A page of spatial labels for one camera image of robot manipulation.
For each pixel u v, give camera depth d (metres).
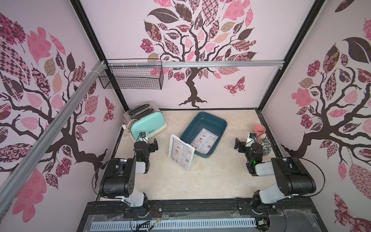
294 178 0.46
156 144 0.87
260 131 0.95
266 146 0.95
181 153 0.81
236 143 0.89
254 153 0.70
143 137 0.79
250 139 0.79
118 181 0.45
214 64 0.92
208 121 1.10
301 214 0.73
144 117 0.92
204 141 1.00
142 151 0.71
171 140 0.81
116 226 0.70
